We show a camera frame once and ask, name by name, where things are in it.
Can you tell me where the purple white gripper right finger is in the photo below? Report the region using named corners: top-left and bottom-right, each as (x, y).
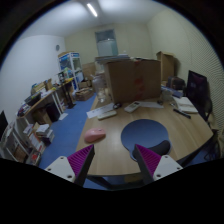
top-left (133, 144), bottom-right (182, 185)

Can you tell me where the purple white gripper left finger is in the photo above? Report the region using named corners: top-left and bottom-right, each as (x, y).
top-left (46, 145), bottom-right (95, 186)

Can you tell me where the blue round mouse pad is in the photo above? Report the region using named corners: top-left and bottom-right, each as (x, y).
top-left (121, 119), bottom-right (171, 160)

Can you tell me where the pink computer mouse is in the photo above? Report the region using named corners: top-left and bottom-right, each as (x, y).
top-left (84, 128), bottom-right (106, 143)

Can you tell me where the white paper sheet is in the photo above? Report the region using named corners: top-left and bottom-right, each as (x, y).
top-left (86, 103), bottom-right (114, 119)

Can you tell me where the white flat remote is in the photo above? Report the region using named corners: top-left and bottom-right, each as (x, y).
top-left (97, 110), bottom-right (117, 120)

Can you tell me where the low bookshelf with books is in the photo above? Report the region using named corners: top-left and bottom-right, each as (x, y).
top-left (0, 123), bottom-right (54, 166)

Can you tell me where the black pen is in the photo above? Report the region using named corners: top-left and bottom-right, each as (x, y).
top-left (173, 108), bottom-right (191, 119)

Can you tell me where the white remote control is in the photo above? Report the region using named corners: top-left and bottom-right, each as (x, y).
top-left (124, 101), bottom-right (140, 113)

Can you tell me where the wooden side desk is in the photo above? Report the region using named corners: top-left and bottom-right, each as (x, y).
top-left (17, 90), bottom-right (63, 124)

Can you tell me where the open notebook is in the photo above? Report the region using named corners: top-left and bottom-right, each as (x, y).
top-left (174, 97), bottom-right (198, 113)

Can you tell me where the cardboard box on floor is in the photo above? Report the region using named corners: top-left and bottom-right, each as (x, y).
top-left (76, 88), bottom-right (94, 101)

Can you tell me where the clear plastic water jug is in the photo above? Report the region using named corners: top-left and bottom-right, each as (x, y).
top-left (93, 75), bottom-right (106, 103)

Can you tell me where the large cardboard box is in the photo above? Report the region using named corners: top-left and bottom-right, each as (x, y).
top-left (104, 59), bottom-right (161, 103)

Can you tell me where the black computer monitor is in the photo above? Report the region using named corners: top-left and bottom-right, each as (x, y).
top-left (186, 71), bottom-right (208, 114)

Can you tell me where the glass door display fridge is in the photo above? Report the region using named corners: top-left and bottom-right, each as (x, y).
top-left (58, 51), bottom-right (84, 90)

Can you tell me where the tall cardboard box right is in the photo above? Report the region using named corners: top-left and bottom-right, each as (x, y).
top-left (156, 51), bottom-right (175, 81)

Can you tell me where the window with white blind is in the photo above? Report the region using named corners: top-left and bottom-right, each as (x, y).
top-left (95, 29), bottom-right (118, 56)

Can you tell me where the ceiling fluorescent light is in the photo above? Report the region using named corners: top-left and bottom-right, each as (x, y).
top-left (87, 3), bottom-right (98, 17)

